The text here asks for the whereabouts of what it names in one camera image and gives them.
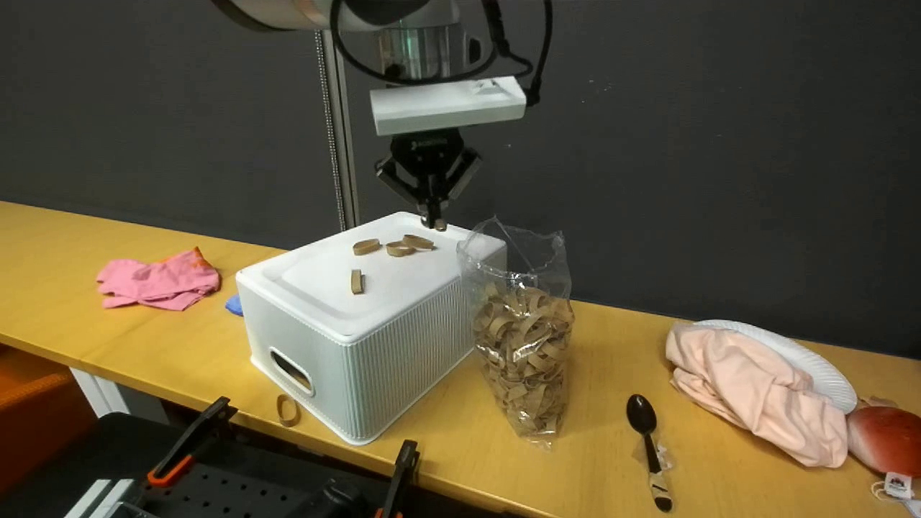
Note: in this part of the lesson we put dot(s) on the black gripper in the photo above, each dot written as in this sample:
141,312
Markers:
427,147

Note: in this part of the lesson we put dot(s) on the small white tag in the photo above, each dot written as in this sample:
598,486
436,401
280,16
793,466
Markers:
896,482

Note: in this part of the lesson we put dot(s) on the red round object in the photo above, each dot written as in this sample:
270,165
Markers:
888,435

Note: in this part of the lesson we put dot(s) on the white plate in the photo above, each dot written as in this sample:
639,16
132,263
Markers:
814,370

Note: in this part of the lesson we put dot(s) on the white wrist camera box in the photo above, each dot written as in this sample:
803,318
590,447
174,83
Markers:
447,105

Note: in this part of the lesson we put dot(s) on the white metal bracket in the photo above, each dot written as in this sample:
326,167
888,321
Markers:
96,498

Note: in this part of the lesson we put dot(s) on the pink rubber gloves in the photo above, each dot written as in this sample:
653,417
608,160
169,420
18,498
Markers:
158,283

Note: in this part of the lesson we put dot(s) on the pale pink cloth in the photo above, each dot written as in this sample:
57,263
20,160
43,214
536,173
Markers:
748,393

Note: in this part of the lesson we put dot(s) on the blue sponge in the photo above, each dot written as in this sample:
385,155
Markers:
234,306

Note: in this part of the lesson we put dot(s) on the black orange bar clamp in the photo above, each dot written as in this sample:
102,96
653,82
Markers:
191,435
401,479

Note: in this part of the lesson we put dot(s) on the orange brown cabinet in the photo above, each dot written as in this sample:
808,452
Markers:
37,420

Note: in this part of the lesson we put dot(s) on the white table leg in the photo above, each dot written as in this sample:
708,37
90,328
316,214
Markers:
102,393

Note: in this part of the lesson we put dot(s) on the black perforated table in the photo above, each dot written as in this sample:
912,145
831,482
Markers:
239,491

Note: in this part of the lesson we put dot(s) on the clear bag of snacks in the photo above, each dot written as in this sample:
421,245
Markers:
521,354

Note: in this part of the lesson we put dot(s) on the white plastic storage bin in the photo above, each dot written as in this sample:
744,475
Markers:
364,354

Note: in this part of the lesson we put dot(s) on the black spoon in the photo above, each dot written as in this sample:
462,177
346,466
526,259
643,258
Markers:
643,414

